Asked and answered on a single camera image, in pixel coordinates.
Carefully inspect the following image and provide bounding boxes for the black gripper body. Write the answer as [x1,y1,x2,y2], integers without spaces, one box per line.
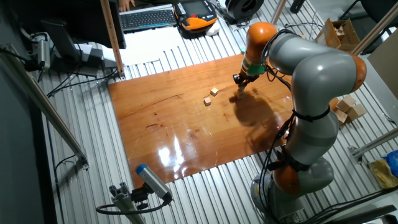
[233,72,259,86]

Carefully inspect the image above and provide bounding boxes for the green camera mount bracket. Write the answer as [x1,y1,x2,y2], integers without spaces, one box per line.
[240,46,266,76]

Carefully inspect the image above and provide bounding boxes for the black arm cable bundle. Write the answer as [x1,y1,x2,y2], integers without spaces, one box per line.
[257,28,301,224]

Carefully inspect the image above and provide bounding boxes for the black camera cable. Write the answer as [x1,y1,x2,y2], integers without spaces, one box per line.
[95,198,170,216]

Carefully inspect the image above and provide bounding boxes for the grey flat box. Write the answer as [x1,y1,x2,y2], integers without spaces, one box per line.
[74,43,118,77]

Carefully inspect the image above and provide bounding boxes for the black camera clamp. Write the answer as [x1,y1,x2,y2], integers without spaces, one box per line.
[130,183,150,211]

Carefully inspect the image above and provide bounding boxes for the grey metal plate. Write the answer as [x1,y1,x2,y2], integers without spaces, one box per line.
[217,12,261,32]

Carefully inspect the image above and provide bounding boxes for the silver camera with blue cap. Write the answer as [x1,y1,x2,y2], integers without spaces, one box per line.
[135,163,174,203]

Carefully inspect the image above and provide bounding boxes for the orange black teach pendant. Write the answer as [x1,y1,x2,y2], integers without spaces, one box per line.
[174,0,218,32]

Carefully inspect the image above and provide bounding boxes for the black monitor stand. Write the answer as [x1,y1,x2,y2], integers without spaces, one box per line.
[40,19,81,65]

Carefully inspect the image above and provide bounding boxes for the white rounded object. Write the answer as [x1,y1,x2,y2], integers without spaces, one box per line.
[205,22,221,37]

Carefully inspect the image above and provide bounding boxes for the brown frame post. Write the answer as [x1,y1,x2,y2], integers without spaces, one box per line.
[99,0,126,80]

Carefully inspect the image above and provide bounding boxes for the person hand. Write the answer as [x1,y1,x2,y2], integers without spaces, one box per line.
[118,0,136,12]

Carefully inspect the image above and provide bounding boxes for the long aluminium beam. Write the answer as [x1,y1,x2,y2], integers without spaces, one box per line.
[0,43,90,170]

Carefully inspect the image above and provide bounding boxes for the aluminium frame beam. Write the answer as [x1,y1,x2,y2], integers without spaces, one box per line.
[347,126,398,164]

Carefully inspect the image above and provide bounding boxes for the large wooden cube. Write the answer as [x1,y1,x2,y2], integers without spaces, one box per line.
[335,95,358,113]
[336,108,349,127]
[345,103,368,123]

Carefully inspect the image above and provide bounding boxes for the glossy wooden board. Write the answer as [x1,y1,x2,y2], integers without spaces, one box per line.
[108,54,295,189]

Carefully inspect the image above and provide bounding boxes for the yellow plastic bag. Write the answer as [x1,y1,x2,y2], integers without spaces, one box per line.
[368,158,398,190]

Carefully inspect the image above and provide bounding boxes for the black round spool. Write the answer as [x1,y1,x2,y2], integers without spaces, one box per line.
[224,0,265,22]

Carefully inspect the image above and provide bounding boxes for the aluminium frame post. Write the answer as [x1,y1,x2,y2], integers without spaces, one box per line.
[350,1,398,57]
[269,0,287,26]

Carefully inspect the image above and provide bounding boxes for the black flat bar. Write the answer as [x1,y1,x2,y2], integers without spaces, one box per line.
[323,203,398,224]

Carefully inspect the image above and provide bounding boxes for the dark computer keyboard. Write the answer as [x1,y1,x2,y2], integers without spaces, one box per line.
[119,8,177,32]

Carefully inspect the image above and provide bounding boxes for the dark computer monitor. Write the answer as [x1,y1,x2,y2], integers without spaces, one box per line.
[9,0,127,50]

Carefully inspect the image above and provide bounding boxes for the brown flat panel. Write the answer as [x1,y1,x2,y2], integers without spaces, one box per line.
[366,37,398,100]

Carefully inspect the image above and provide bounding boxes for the brown cardboard box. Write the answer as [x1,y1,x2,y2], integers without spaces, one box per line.
[315,17,361,52]

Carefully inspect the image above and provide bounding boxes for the short aluminium profile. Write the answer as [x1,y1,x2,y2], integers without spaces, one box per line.
[108,182,146,224]

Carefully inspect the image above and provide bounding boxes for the black cylindrical object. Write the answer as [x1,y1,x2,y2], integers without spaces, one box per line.
[289,0,307,15]

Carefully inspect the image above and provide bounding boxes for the white paper sheets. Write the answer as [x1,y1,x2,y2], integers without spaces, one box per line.
[102,26,187,66]

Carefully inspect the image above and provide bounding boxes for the silver cylindrical camera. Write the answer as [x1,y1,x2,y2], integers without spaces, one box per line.
[36,39,52,72]

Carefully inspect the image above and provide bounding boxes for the black floor cables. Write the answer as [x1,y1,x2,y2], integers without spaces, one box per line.
[298,186,398,224]

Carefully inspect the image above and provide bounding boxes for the dark office chair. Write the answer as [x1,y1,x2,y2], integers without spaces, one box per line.
[338,0,398,35]

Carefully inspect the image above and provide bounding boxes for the black desk cables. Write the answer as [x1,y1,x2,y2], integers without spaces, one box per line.
[46,67,119,99]

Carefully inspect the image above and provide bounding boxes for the blue plastic bag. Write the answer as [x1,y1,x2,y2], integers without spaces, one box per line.
[382,149,398,178]

